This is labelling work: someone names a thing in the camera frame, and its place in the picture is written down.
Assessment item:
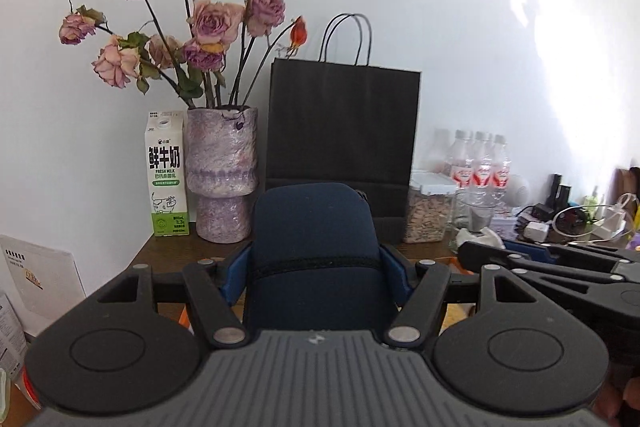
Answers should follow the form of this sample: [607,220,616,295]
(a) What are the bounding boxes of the black paper shopping bag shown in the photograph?
[266,13,421,244]

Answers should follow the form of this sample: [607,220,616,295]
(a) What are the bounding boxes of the white wall panel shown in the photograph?
[1,235,86,337]

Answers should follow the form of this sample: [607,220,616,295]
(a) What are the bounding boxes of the blue white paper boxes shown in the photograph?
[0,293,27,381]

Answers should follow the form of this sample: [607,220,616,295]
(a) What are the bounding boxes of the red cardboard box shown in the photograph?
[178,256,475,332]

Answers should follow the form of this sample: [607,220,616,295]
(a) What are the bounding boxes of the white patterned tin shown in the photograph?
[490,206,521,236]

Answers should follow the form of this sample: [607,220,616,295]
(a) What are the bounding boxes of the clear glass cup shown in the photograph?
[449,191,496,253]

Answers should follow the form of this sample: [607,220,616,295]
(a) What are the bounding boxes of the person right hand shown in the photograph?
[592,371,640,426]

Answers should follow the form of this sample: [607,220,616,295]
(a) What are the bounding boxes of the dried pink rose bouquet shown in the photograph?
[58,0,307,110]

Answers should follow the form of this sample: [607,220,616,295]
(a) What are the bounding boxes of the white round speaker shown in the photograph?
[503,174,530,208]

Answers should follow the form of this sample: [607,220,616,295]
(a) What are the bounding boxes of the purple textured vase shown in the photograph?
[184,107,259,244]

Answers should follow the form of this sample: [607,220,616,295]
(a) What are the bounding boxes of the green white milk carton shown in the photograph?
[144,112,190,237]

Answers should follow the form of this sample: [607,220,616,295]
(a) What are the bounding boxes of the white tissue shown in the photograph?
[454,227,506,249]

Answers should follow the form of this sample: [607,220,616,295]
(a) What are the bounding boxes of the seed filled clear container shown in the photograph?
[404,171,458,244]

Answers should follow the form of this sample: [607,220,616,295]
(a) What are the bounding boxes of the water bottle pack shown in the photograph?
[425,128,511,206]

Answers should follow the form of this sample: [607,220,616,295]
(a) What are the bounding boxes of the white charger with cables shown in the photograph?
[514,193,639,245]

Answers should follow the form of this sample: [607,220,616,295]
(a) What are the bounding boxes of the dark navy zip case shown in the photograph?
[243,183,397,333]

